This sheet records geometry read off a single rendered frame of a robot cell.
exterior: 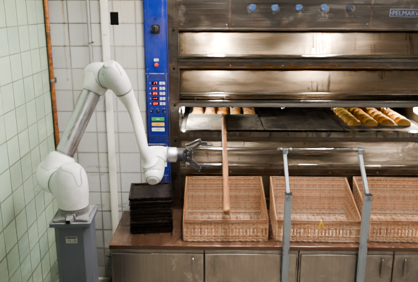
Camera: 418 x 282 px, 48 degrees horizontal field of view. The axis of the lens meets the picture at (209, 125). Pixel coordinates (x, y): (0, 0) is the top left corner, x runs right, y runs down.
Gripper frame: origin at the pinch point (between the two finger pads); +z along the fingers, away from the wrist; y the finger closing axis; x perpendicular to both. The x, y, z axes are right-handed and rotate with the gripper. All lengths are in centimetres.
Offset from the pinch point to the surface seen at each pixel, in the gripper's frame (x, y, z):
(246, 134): -57, 2, 24
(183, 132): -56, 1, -21
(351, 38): -59, -66, 94
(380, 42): -58, -64, 113
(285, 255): 3, 64, 47
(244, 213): -47, 59, 24
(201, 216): -43, 60, -7
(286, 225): 3, 43, 47
